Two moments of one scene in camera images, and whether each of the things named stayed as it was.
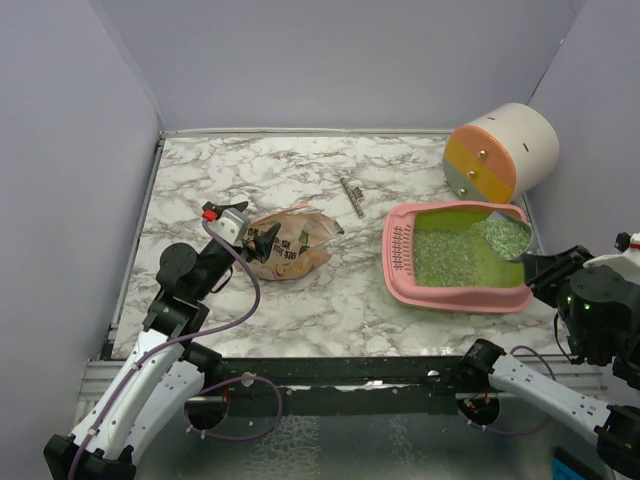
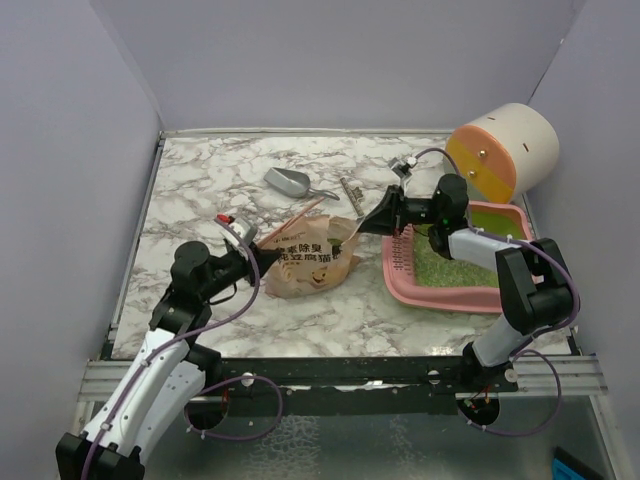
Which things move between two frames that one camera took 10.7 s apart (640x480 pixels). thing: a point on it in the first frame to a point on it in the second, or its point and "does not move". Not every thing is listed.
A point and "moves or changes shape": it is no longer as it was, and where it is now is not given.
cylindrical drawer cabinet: (502, 156) does not move
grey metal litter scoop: (507, 234) to (293, 183)
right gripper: (540, 271) to (390, 215)
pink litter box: (439, 255) does not move
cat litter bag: (301, 243) moves or changes shape
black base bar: (340, 387) does not move
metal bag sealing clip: (354, 195) does not move
